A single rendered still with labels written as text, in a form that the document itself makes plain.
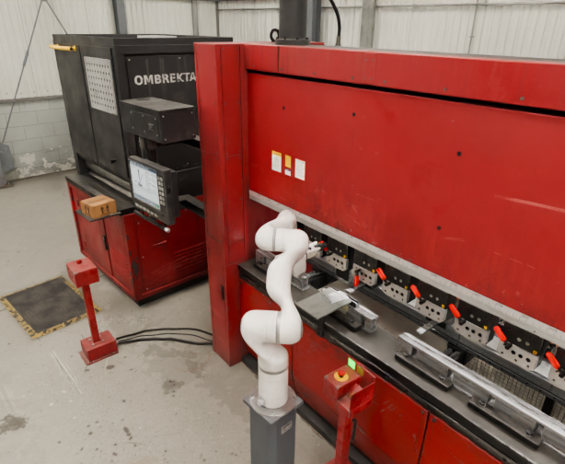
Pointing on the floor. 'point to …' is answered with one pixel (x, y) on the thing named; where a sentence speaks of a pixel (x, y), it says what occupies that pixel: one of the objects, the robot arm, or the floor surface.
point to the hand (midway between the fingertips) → (322, 246)
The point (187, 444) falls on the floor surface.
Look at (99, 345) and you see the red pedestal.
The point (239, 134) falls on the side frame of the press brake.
